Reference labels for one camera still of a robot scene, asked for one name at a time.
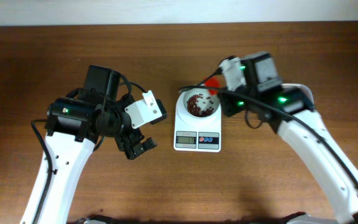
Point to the white digital kitchen scale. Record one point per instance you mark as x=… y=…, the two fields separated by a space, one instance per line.
x=199 y=134

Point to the clear plastic container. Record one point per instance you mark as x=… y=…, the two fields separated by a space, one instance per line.
x=301 y=87

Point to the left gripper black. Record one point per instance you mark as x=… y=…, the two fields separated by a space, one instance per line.
x=134 y=138

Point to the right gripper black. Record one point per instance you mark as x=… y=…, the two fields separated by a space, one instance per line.
x=229 y=104

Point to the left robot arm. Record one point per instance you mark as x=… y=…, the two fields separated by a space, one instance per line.
x=76 y=126

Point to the red beans in bowl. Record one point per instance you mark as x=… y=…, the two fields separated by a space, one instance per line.
x=200 y=105

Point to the orange measuring scoop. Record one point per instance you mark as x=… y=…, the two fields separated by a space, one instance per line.
x=212 y=82

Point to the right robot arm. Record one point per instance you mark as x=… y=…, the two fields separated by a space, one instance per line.
x=253 y=84

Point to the white round bowl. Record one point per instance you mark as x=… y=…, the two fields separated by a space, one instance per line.
x=205 y=92

